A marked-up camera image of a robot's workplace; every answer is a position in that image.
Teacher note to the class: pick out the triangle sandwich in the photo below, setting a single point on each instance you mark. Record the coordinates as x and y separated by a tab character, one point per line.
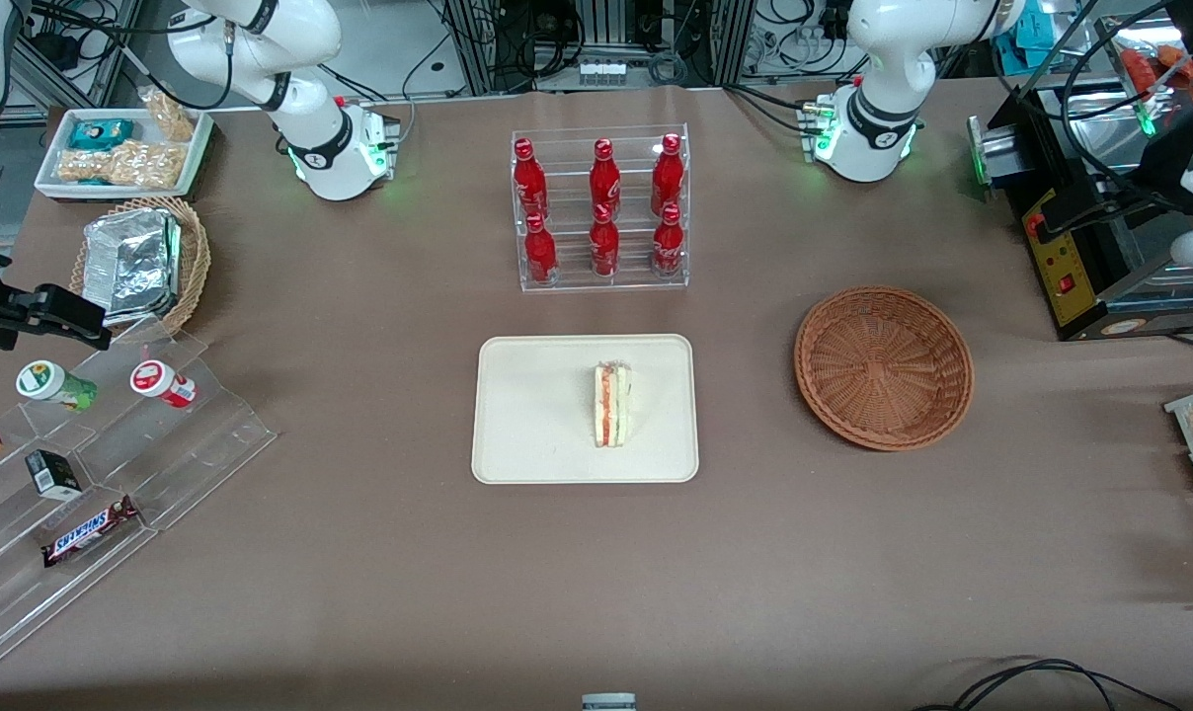
611	405

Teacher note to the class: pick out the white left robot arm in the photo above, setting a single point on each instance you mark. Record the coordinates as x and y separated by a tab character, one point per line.
868	128

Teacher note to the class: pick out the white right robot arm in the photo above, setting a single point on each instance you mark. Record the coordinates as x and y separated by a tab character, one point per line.
330	148

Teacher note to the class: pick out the light wicker basket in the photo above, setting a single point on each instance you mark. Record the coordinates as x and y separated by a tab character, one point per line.
194	262

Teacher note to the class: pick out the white snack tray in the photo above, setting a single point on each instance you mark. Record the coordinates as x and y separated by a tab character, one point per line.
197	148

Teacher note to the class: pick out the brown round wicker basket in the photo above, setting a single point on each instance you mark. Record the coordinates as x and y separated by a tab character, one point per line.
883	370

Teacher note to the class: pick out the cream rectangular plastic tray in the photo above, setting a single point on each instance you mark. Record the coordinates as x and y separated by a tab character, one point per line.
537	415

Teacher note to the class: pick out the green lidded snack cup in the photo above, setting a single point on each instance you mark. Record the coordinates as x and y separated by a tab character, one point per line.
48	382

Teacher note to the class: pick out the foil wrapped package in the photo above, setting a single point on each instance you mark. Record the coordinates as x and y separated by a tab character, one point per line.
132	262

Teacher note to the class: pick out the black food display appliance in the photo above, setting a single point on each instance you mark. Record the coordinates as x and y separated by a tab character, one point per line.
1090	281

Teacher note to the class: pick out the silver metal pan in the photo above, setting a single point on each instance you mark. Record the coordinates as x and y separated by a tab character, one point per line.
1110	148

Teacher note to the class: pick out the red lidded snack cup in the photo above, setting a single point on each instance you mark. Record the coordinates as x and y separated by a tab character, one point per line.
157	380

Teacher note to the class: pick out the small black barcode box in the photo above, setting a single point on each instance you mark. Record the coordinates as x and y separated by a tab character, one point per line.
55	476

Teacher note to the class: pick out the large clear nut bag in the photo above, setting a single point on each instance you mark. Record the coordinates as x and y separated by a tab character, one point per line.
122	165

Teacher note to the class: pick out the red packaged food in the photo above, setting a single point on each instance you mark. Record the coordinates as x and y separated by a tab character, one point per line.
1140	64

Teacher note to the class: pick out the teal snack packet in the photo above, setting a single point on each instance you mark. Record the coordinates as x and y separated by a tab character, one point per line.
101	133

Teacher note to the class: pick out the clear acrylic stepped shelf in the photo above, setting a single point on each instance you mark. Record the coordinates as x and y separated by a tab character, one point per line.
192	444

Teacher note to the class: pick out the Snickers chocolate bar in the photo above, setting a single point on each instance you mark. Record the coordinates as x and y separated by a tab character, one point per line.
88	533

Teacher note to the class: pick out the silver metal plate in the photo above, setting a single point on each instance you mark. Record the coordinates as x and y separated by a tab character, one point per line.
996	153

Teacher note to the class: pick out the small clear nut bag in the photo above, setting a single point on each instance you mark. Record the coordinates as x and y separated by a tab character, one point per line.
170	117

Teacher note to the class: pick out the teal paper packet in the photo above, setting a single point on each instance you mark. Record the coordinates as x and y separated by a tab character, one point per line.
1031	25

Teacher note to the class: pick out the red cola bottle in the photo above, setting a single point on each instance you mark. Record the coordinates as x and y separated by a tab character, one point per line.
540	252
604	247
604	178
667	173
529	183
668	245

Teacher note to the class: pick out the clear acrylic bottle rack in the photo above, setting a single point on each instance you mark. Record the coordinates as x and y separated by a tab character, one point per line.
601	284

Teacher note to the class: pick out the white power strip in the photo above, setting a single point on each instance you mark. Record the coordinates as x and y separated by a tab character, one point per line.
601	71

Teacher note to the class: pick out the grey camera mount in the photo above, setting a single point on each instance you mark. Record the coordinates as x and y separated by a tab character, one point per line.
608	702

